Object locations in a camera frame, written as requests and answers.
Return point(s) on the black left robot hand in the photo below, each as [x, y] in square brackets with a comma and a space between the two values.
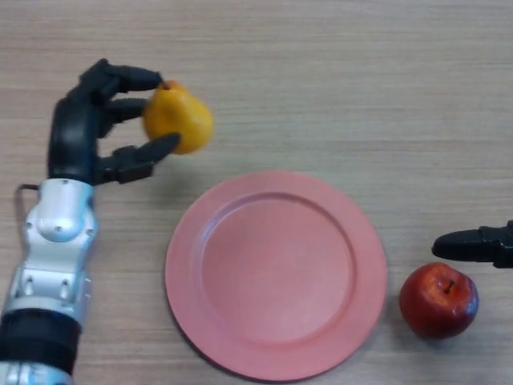
[72, 136]

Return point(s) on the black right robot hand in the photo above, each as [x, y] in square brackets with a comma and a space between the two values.
[473, 244]

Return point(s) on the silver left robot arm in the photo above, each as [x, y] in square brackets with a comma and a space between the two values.
[56, 248]

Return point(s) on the red apple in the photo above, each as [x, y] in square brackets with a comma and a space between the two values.
[435, 305]

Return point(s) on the pink round plate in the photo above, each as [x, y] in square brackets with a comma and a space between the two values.
[276, 276]

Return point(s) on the yellow pear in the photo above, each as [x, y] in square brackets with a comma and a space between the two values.
[180, 116]

